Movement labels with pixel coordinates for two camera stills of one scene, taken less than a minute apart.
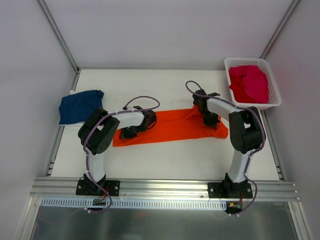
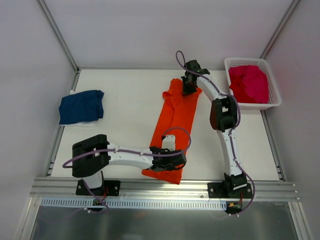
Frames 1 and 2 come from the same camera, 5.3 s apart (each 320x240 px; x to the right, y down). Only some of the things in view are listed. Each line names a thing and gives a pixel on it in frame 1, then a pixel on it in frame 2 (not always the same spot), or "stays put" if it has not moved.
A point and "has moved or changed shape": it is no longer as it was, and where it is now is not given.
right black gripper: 211,119 → 188,86
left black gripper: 129,132 → 177,160
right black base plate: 229,190 stays put
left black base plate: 113,187 stays put
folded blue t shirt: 77,107 stays put
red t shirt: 238,86 stays put
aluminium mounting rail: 64,188 stays put
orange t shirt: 172,126 has moved or changed shape
